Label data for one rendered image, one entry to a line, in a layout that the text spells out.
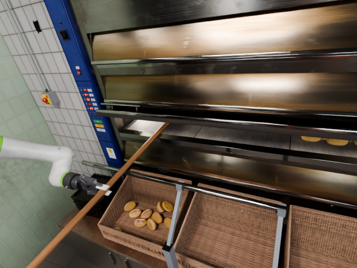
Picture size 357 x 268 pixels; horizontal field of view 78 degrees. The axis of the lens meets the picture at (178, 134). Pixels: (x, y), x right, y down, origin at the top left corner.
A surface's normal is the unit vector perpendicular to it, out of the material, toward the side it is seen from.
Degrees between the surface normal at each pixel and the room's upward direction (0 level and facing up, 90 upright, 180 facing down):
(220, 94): 70
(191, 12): 90
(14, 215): 90
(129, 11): 90
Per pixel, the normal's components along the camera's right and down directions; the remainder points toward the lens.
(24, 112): 0.89, 0.11
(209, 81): -0.45, 0.19
